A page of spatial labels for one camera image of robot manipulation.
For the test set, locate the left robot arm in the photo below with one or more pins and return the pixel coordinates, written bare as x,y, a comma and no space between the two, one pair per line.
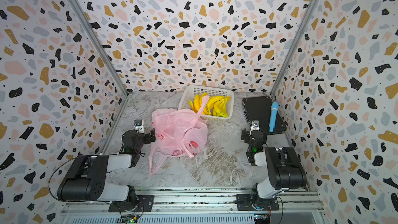
86,178

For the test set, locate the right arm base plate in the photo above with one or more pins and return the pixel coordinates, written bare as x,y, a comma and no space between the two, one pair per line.
250,202

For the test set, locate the blue microphone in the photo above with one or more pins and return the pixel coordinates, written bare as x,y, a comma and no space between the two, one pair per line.
273,116

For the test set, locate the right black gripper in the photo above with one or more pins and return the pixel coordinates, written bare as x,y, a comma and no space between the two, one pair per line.
249,135

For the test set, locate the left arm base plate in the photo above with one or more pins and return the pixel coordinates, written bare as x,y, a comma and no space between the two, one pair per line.
135,204

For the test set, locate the black case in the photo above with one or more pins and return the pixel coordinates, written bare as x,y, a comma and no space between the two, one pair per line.
259,109

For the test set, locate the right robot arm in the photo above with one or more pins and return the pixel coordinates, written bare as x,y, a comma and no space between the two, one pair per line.
284,172

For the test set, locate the white plastic basket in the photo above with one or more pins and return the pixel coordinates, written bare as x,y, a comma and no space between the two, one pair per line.
192,91

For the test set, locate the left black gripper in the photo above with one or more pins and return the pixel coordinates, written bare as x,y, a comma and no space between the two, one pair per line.
148,135

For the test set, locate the right circuit board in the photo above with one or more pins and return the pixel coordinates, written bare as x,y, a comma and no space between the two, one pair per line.
262,218

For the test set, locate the left green circuit board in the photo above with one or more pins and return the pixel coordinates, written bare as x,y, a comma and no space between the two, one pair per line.
129,219

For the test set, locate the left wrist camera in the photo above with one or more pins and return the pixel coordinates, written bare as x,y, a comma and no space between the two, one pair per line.
138,126

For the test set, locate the greenish banana bunch right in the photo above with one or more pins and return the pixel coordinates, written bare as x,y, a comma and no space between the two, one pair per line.
220,108

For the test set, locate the aluminium rail frame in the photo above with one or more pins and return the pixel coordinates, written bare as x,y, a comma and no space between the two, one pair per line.
214,205

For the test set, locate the yellow banana bunch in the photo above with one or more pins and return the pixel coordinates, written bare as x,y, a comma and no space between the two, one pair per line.
197,102
211,102

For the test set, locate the pink plastic bag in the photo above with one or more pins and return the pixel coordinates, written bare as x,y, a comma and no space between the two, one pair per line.
168,117
177,142

